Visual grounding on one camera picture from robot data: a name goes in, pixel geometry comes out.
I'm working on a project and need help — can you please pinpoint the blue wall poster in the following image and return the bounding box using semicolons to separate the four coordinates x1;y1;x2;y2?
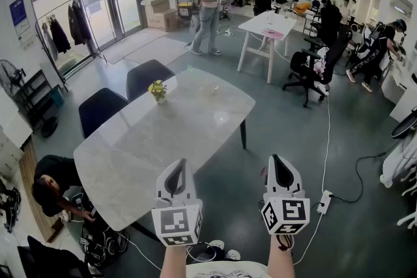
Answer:
8;0;31;37

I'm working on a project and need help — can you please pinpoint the white floor cable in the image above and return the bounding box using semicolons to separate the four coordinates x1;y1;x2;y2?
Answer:
293;96;332;266

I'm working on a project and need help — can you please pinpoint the small cardboard box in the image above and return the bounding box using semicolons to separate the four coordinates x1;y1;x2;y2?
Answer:
164;8;181;33

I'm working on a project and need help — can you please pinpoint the beige door mat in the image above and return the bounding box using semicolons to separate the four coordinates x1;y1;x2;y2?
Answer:
124;37;190;66

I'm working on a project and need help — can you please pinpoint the teal bin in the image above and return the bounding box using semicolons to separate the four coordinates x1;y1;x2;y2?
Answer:
51;86;65;109

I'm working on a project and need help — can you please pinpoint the white desk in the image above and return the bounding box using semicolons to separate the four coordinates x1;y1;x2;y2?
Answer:
237;11;298;85

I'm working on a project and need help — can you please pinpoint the black hanging coat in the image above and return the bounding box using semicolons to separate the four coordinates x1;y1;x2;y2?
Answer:
67;1;94;46

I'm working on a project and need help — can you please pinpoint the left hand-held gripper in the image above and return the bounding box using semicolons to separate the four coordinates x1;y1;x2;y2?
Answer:
151;158;203;247

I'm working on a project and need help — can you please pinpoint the dark upholstered dining chair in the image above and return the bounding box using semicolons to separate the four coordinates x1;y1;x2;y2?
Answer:
126;59;177;102
78;87;130;140

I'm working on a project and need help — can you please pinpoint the large open cardboard box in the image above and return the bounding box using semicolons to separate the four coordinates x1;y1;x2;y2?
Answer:
140;0;171;31

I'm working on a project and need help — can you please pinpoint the person's right forearm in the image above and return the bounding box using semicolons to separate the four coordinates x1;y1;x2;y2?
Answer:
266;234;296;278

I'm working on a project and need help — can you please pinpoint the black shelf cart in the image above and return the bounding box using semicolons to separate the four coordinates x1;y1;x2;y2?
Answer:
12;70;65;115

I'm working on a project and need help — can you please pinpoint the pink book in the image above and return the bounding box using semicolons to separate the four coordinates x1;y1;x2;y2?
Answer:
261;28;285;40

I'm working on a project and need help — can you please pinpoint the person's left forearm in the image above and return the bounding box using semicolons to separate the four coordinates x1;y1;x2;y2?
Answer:
158;242;192;278

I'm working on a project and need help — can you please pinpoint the grey door mat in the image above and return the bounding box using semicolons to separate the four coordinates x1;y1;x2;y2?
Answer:
104;27;170;65

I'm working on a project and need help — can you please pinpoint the pink and white cloth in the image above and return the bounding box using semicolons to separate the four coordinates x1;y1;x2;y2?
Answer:
313;47;330;79

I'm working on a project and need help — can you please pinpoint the black bag with cables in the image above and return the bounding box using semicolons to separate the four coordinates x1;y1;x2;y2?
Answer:
79;193;132;268

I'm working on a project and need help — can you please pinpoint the grey hanging garment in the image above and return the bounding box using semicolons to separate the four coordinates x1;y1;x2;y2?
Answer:
41;22;59;62

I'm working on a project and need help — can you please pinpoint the yellow flower in white pot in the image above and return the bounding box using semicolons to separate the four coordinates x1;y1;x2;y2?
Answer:
148;79;169;105

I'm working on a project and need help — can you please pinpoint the black clothes rack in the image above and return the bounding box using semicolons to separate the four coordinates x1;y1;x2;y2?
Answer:
34;0;109;92

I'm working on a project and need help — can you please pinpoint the person's printed white shirt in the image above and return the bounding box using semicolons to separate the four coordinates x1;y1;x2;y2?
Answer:
185;262;271;278

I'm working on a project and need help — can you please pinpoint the black table leg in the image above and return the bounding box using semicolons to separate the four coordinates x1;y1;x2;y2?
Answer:
239;119;248;150

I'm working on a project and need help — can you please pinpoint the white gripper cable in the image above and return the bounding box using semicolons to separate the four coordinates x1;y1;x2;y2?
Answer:
186;241;218;264

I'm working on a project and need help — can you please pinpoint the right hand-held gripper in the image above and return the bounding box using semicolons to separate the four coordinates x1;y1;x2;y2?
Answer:
261;154;311;236

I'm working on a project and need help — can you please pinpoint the black bin with yellow lid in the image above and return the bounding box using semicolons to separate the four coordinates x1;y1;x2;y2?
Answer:
177;2;193;20

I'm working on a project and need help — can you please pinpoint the white power strip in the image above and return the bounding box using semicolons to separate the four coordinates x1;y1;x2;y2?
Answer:
316;190;334;215

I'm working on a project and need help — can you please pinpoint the dark gripper wrist strap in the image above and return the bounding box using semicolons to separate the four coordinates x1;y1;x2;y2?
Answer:
276;233;295;251

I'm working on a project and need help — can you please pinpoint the black hanging jacket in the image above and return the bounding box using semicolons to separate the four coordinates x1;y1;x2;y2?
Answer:
48;18;72;55

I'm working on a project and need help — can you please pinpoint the black floor cable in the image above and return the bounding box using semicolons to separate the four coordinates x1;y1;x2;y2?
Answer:
331;139;402;204

